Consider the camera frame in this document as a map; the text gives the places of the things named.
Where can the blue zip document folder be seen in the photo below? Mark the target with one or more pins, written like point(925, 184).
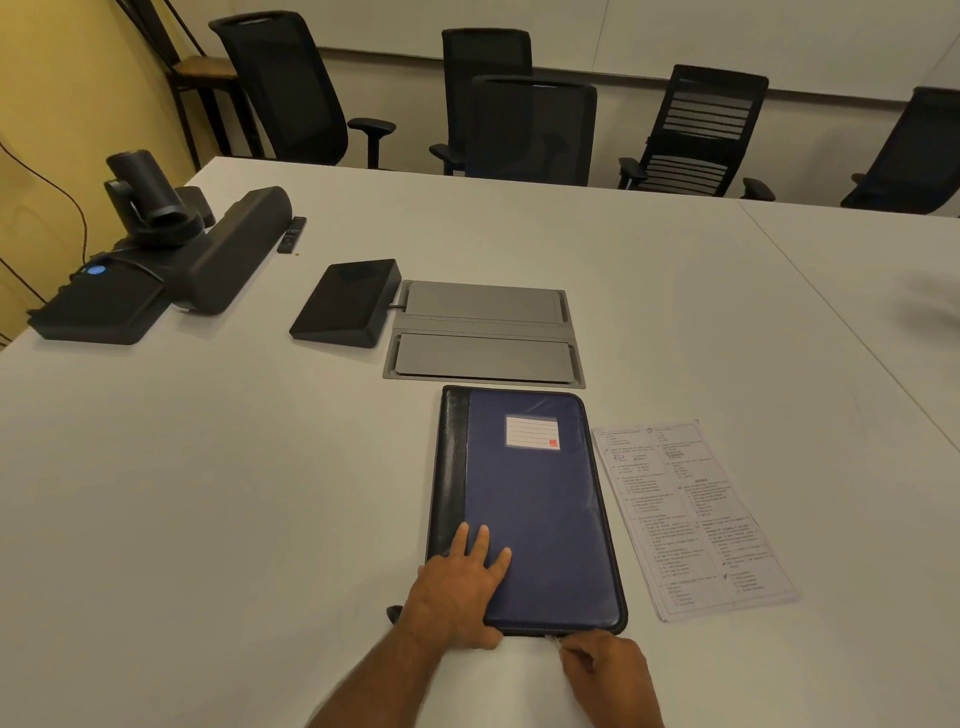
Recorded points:
point(540, 510)

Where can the person's left forearm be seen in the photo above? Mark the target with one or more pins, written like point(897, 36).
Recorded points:
point(367, 686)

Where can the person's left hand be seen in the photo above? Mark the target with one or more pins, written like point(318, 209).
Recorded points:
point(450, 600)

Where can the wooden seat black stool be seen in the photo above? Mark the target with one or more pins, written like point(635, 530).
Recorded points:
point(206, 71)

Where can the black remote control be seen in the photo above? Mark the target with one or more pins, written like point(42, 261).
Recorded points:
point(292, 235)

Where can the black box with blue button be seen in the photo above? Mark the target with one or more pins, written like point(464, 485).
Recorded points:
point(97, 300)

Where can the black touch panel controller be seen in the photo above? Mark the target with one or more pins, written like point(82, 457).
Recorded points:
point(345, 304)

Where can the black video sound bar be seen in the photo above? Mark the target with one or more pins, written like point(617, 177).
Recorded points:
point(225, 255)

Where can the black slatted office chair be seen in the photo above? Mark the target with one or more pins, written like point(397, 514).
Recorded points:
point(701, 135)

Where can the printed paper sheets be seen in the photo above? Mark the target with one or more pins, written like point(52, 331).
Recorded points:
point(690, 517)

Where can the person's left thumb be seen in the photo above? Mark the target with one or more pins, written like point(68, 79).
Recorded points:
point(484, 639)

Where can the black mesh office chair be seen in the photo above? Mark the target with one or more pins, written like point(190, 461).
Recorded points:
point(285, 90)
point(915, 157)
point(532, 131)
point(487, 52)

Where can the person's left middle finger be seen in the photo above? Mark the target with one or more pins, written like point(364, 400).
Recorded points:
point(476, 551)

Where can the black conference camera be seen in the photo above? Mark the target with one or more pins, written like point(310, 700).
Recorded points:
point(146, 199)

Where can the small black device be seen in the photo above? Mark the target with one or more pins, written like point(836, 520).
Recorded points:
point(199, 204)

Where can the person's right fingers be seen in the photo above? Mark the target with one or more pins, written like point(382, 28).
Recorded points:
point(579, 649)

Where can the person's right hand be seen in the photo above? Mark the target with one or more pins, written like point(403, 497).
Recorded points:
point(615, 682)

